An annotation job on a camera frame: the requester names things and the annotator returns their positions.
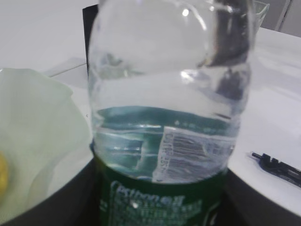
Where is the translucent green wavy glass plate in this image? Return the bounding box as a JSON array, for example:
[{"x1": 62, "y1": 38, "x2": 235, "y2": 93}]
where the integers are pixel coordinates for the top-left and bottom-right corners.
[{"x1": 0, "y1": 68, "x2": 90, "y2": 223}]

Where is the yellow pear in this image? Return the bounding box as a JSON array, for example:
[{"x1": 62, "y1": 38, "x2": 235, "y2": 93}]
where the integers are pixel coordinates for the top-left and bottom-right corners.
[{"x1": 0, "y1": 152, "x2": 9, "y2": 197}]

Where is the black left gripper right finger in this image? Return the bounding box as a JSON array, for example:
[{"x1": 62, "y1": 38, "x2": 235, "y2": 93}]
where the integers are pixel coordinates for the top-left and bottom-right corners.
[{"x1": 218, "y1": 170, "x2": 301, "y2": 226}]

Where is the black pen left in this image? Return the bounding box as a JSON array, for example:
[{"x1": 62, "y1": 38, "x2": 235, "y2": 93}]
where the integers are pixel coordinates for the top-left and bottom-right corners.
[{"x1": 252, "y1": 153, "x2": 301, "y2": 187}]

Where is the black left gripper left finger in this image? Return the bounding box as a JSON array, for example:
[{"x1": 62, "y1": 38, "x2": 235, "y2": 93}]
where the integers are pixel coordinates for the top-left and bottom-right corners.
[{"x1": 1, "y1": 160, "x2": 99, "y2": 226}]

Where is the clear water bottle green label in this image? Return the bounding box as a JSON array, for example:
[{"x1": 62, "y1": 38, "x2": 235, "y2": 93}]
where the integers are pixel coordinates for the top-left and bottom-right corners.
[{"x1": 88, "y1": 0, "x2": 255, "y2": 226}]

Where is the black square pen holder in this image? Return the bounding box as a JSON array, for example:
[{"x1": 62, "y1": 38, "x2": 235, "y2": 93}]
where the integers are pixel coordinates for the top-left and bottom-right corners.
[{"x1": 82, "y1": 4, "x2": 98, "y2": 71}]

